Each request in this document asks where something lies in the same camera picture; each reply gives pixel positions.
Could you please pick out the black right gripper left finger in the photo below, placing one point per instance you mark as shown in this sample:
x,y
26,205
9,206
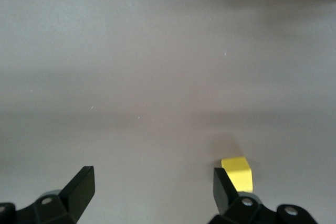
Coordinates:
x,y
76,195

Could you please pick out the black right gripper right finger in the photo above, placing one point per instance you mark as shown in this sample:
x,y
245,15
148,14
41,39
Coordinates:
x,y
225,197

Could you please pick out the yellow block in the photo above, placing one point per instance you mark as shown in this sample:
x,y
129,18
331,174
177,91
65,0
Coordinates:
x,y
239,174

